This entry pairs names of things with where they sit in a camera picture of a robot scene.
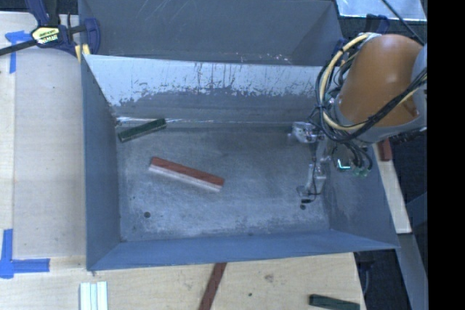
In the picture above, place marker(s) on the dark green flat block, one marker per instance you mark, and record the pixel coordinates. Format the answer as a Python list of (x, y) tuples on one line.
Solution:
[(332, 302), (142, 130)]

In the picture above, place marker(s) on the grey metal bin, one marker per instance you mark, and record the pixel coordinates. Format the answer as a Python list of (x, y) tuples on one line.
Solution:
[(232, 207)]

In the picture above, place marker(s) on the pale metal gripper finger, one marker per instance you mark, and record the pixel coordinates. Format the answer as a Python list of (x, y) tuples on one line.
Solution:
[(303, 131), (309, 179)]

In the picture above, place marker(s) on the red-brown flat block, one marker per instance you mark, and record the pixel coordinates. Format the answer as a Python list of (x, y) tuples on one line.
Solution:
[(212, 286), (385, 150), (187, 173)]

